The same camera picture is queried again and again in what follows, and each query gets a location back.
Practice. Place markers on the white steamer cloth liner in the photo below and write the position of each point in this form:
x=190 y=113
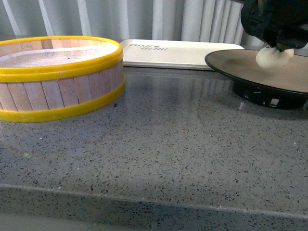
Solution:
x=48 y=57

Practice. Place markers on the white rectangular tray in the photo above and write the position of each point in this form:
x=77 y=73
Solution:
x=168 y=54

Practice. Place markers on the brown plate with black rim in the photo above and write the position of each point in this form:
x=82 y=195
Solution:
x=284 y=87

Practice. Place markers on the white steamed bun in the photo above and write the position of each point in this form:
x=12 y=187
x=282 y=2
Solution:
x=269 y=57

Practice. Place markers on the wooden steamer basket, yellow rims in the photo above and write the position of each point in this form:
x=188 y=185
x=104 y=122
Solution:
x=47 y=93

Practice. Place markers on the grey pleated curtain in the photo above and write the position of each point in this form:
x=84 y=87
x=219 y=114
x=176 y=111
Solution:
x=180 y=20

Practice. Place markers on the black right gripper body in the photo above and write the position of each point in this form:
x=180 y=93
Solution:
x=282 y=24

